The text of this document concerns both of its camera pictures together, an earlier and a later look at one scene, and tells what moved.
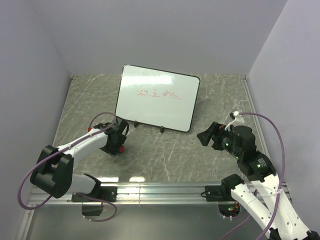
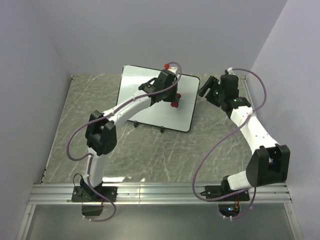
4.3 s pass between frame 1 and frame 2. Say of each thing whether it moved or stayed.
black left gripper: moved
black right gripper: moved
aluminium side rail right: stayed
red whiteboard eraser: moved
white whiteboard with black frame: stayed
